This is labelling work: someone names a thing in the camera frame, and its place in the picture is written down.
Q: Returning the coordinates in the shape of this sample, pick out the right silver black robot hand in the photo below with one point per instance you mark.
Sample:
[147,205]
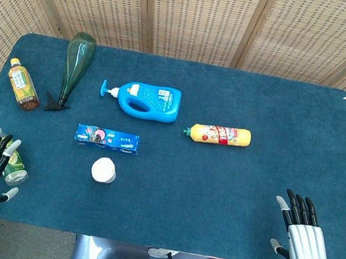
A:
[307,243]

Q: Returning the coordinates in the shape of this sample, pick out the clear bottle green label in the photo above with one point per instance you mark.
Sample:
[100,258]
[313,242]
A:
[16,169]

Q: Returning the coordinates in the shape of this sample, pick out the brown tea bottle yellow label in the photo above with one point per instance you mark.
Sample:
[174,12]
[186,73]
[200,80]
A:
[21,84]

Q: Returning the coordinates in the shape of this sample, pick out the blue table mat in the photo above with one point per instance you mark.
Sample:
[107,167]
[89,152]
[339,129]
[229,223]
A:
[202,191]

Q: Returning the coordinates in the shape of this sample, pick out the yellow squeeze bottle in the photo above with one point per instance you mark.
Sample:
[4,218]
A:
[222,135]

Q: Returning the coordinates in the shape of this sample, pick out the blue Oreo cookie box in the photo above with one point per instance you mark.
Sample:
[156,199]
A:
[107,139]

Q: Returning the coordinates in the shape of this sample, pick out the green spray bottle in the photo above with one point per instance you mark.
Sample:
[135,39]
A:
[77,62]

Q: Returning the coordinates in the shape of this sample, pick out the blue pump detergent bottle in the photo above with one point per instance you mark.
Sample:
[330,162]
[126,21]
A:
[151,102]

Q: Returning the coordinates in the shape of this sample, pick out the bamboo folding screen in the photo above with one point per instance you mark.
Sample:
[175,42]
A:
[200,13]

